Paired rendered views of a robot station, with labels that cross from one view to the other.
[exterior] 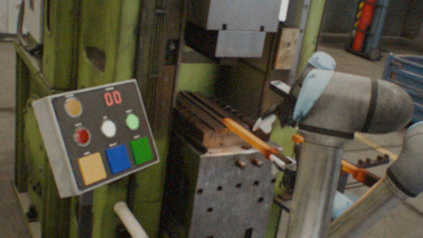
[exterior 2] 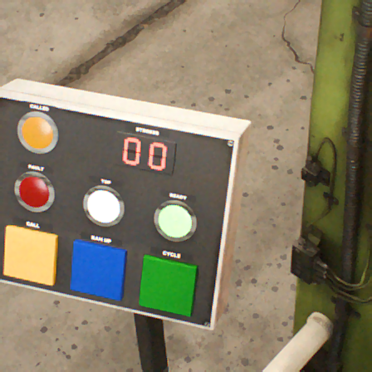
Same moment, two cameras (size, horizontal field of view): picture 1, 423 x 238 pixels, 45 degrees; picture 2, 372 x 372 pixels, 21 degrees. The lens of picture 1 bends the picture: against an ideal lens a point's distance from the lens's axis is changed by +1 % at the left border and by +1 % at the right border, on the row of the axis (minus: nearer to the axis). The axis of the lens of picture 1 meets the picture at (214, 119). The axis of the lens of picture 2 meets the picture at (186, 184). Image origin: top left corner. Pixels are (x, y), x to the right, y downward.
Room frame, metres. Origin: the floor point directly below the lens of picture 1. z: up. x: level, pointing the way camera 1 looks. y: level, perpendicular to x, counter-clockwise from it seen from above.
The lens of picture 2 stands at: (1.31, -0.54, 2.12)
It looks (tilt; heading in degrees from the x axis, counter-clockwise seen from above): 50 degrees down; 77
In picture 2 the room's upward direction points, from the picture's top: 4 degrees counter-clockwise
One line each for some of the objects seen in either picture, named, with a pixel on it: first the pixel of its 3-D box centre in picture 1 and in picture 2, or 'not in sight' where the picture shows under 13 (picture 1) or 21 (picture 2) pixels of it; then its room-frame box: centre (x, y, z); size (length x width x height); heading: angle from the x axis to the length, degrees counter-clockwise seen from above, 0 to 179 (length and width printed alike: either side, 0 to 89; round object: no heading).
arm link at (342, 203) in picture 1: (333, 205); not in sight; (1.34, -0.38, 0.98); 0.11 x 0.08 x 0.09; 33
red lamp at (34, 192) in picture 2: (82, 136); (34, 192); (1.32, 0.36, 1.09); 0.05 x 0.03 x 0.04; 122
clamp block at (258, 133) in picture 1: (255, 129); not in sight; (1.96, -0.17, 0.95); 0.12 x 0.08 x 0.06; 32
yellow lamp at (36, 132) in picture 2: (73, 107); (37, 132); (1.34, 0.40, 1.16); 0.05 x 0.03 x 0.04; 122
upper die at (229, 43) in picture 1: (212, 30); not in sight; (1.99, 0.06, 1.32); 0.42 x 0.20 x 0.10; 32
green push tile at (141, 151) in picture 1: (140, 151); (168, 284); (1.46, 0.21, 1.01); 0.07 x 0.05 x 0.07; 147
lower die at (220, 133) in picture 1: (200, 116); not in sight; (1.99, 0.06, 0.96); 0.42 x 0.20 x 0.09; 32
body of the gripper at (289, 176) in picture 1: (299, 181); not in sight; (1.48, -0.30, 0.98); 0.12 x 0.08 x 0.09; 33
